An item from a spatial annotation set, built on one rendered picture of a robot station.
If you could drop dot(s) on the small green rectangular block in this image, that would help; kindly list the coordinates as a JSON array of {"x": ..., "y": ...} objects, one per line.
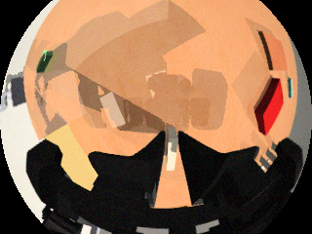
[{"x": 43, "y": 61}]

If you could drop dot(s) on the light blue domino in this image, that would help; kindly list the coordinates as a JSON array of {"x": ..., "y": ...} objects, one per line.
[{"x": 290, "y": 84}]

